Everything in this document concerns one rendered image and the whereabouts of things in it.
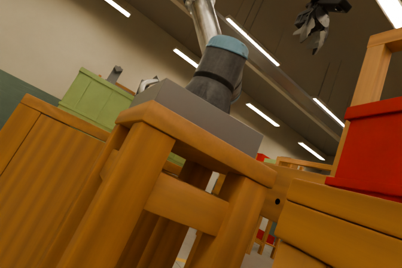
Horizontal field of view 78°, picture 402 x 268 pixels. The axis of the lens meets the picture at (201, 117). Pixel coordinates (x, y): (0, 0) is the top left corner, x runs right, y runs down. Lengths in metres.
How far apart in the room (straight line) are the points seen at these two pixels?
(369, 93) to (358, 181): 1.25
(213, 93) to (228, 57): 0.11
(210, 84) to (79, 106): 0.55
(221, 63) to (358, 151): 0.40
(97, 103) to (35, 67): 6.39
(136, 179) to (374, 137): 0.33
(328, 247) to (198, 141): 0.29
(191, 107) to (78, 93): 0.59
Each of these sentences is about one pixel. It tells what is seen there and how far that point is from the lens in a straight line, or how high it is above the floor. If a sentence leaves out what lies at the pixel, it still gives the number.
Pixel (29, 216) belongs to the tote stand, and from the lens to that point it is 0.98.
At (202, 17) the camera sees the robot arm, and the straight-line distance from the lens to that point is 0.91.
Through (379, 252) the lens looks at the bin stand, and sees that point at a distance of 0.23.
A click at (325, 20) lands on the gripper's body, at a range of 0.96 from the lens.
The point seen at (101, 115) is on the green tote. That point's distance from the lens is 0.99.
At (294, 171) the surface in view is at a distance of 0.72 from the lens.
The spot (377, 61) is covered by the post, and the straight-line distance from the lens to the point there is 1.66.
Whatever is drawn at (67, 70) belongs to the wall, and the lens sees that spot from 7.35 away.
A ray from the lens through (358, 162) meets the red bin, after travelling 0.32.
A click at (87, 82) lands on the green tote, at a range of 1.00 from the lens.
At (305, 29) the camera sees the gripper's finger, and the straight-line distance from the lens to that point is 0.88.
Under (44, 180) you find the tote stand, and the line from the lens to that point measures 0.95.
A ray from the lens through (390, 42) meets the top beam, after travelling 1.72.
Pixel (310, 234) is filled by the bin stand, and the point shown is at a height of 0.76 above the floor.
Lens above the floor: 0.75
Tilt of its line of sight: 14 degrees up
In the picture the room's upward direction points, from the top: 25 degrees clockwise
